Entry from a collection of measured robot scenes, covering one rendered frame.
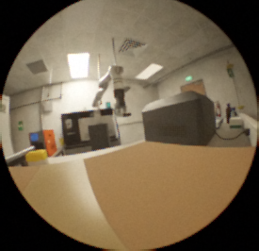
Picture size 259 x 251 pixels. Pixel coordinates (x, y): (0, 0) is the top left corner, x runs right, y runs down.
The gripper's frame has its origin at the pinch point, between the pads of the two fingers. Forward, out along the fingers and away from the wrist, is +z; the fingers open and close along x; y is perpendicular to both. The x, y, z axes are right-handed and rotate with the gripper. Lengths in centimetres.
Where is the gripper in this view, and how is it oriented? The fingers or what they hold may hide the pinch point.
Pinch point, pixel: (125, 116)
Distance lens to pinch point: 59.7
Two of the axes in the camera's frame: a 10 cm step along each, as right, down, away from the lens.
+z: 1.4, 9.9, 0.1
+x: 4.2, -0.5, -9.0
